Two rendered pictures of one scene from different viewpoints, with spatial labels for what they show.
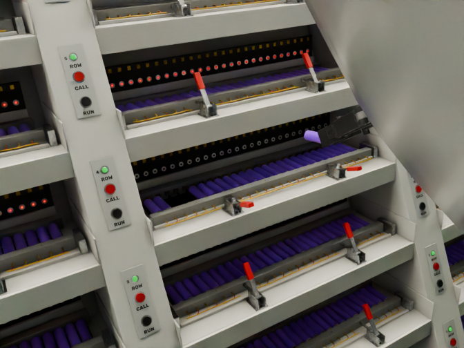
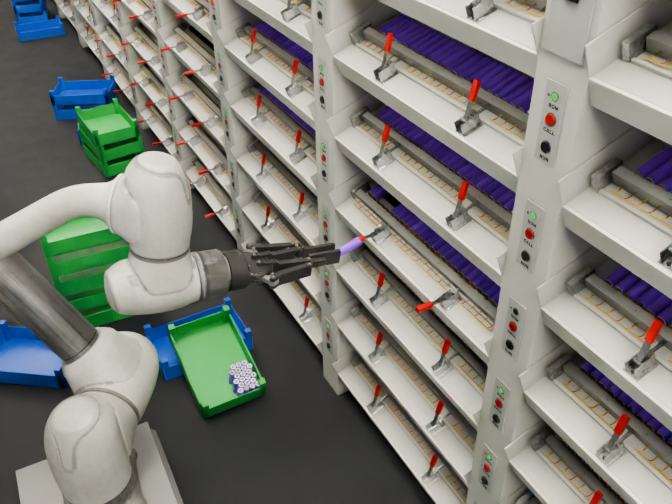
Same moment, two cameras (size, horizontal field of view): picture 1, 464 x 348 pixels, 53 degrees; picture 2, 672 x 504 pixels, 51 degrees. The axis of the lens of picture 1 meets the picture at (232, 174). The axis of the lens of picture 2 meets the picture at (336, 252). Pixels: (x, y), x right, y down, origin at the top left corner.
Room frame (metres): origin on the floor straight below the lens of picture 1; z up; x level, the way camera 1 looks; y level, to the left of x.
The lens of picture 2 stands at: (0.76, -1.31, 1.62)
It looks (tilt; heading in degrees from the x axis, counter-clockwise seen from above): 36 degrees down; 88
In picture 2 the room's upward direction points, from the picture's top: 1 degrees counter-clockwise
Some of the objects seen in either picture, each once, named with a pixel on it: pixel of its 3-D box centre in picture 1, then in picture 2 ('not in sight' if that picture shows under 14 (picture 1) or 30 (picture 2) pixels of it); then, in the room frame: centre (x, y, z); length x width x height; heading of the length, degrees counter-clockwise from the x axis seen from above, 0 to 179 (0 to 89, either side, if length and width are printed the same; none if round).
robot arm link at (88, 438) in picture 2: not in sight; (87, 442); (0.25, -0.30, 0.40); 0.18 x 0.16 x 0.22; 80
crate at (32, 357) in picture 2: not in sight; (32, 353); (-0.16, 0.37, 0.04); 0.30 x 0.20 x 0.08; 170
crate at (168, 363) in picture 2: not in sight; (198, 337); (0.37, 0.41, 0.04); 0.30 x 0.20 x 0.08; 26
